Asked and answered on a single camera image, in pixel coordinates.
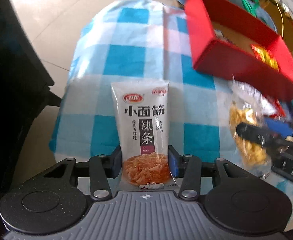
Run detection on white latiao snack packet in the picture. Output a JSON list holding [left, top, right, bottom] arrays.
[[111, 80, 177, 191]]

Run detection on red yellow Trolli packet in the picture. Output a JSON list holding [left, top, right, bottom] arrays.
[[251, 44, 279, 71]]

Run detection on yellow cable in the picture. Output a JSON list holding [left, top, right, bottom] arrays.
[[260, 0, 287, 37]]

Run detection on red spicy strip packet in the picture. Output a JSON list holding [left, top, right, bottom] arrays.
[[267, 98, 286, 119]]

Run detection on red cardboard box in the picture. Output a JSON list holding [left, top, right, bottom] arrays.
[[184, 0, 293, 101]]

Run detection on blue checkered tablecloth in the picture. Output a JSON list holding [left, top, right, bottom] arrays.
[[48, 0, 293, 231]]

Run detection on green ribbon strap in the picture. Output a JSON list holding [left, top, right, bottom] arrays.
[[237, 0, 269, 23]]

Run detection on yellow chips clear bag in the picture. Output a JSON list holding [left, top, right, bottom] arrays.
[[229, 80, 275, 179]]

